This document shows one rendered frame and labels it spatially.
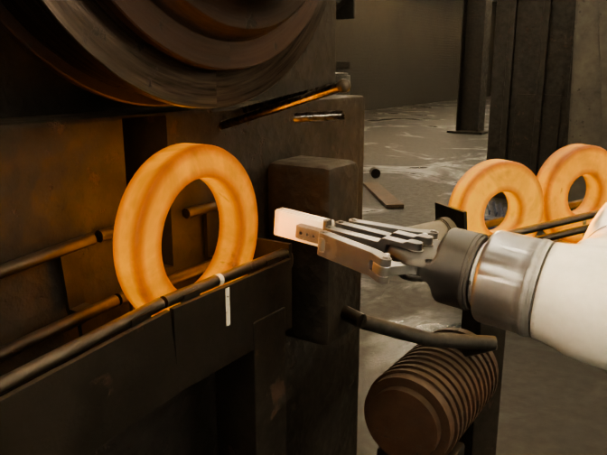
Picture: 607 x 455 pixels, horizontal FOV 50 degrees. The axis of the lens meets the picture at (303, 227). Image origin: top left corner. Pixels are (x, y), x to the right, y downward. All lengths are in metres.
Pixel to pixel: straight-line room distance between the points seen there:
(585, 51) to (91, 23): 2.91
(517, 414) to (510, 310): 1.33
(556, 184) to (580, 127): 2.25
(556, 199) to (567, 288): 0.51
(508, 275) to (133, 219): 0.33
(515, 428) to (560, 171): 0.94
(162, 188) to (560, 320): 0.36
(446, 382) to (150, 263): 0.44
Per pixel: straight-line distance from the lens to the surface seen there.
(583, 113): 3.30
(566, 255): 0.59
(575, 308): 0.57
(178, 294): 0.61
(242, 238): 0.71
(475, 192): 0.97
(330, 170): 0.79
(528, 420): 1.90
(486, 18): 9.39
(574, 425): 1.92
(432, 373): 0.88
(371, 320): 0.84
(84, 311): 0.63
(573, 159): 1.07
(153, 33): 0.54
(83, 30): 0.52
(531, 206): 1.04
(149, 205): 0.59
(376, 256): 0.61
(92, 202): 0.65
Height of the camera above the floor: 0.92
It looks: 14 degrees down
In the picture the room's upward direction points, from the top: straight up
